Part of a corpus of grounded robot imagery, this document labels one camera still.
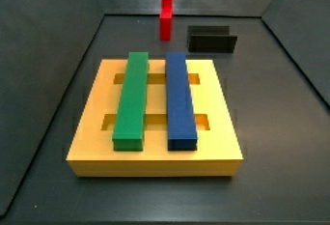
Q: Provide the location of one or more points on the yellow wooden board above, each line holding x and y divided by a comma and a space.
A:
216, 157

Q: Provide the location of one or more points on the blue bar block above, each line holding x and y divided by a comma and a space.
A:
182, 135

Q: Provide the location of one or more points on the green bar block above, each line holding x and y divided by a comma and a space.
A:
128, 130

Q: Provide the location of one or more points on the red notched block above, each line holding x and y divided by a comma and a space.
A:
166, 20

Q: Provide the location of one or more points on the black metal bracket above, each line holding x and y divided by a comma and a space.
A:
210, 39

